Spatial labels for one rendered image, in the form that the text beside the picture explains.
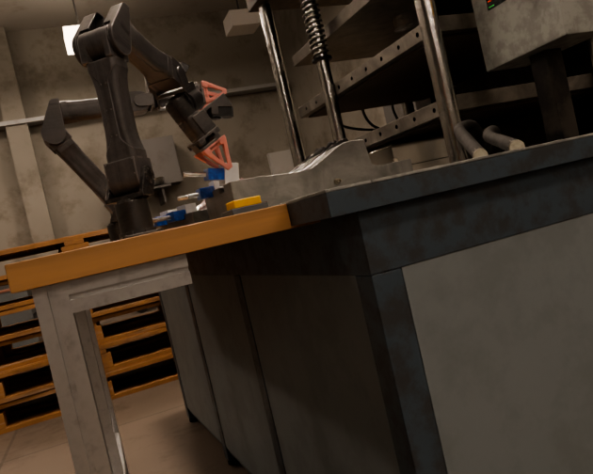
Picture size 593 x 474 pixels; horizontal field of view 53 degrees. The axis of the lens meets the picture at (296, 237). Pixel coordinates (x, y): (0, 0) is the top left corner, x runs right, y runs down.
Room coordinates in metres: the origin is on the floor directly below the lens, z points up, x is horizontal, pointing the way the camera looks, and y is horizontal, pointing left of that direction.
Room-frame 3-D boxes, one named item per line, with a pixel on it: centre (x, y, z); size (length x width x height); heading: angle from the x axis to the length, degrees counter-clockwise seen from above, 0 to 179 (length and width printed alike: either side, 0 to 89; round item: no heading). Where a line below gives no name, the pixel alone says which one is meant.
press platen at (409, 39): (2.50, -0.70, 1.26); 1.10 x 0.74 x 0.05; 22
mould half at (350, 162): (1.59, -0.06, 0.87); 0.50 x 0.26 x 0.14; 112
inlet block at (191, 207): (1.67, 0.33, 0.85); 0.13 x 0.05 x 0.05; 129
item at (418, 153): (2.40, -0.59, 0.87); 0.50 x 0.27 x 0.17; 112
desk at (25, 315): (7.84, 3.91, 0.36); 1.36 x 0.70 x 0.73; 19
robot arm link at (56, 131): (1.70, 0.48, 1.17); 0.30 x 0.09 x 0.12; 109
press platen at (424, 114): (2.50, -0.70, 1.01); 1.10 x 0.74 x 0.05; 22
